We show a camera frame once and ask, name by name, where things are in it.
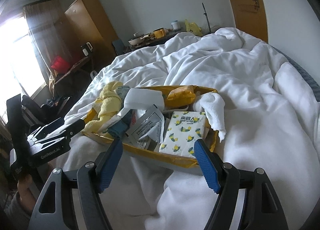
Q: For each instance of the lemon print tissue pack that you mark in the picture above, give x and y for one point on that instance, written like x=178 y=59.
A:
x=184 y=129

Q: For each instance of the orange snack packet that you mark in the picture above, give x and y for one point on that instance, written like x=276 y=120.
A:
x=181 y=96

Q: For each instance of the cluttered side table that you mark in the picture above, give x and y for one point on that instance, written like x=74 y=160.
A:
x=120 y=48

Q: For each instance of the yellow container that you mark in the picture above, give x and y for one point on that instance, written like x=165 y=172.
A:
x=159 y=33

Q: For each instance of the person's left hand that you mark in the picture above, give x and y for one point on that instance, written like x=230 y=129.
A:
x=27 y=200

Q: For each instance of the wooden wall panel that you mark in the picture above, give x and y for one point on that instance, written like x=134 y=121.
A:
x=250 y=17

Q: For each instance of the black thin stand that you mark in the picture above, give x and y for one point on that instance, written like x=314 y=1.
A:
x=207 y=19

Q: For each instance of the yellow towel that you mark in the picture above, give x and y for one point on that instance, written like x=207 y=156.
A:
x=110 y=105

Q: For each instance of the wooden wardrobe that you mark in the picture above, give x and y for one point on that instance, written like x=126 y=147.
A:
x=91 y=24

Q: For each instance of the brown curtain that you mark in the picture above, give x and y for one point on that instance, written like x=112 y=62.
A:
x=50 y=33

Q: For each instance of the grey mattress edge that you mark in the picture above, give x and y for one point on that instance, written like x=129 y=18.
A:
x=305 y=75

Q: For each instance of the white bowl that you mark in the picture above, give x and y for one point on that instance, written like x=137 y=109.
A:
x=138 y=40

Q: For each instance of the red bag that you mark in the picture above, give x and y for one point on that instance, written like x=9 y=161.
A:
x=60 y=65

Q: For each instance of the yellow plastic bag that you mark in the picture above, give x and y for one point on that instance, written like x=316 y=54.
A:
x=193 y=28

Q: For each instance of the white red-text packet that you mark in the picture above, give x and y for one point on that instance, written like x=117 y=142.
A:
x=142 y=99

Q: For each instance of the white cup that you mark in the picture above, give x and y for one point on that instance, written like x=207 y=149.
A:
x=175 y=25

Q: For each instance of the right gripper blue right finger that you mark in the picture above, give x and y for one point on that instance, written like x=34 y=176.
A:
x=211 y=166

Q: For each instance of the white grey pouch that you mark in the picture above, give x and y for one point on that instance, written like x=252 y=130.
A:
x=150 y=126

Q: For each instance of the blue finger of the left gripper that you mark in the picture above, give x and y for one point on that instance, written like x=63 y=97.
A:
x=49 y=128
x=64 y=131

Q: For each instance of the black white kettle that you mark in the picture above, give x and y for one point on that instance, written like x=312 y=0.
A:
x=87 y=49

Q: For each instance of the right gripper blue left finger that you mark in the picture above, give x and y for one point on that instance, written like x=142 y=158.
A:
x=107 y=164

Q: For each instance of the blue cloth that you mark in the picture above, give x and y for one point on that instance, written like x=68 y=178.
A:
x=118 y=129

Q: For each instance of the white towel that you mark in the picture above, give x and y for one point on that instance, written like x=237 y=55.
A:
x=212 y=104

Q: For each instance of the yellow taped white box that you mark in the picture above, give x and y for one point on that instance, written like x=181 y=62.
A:
x=183 y=164

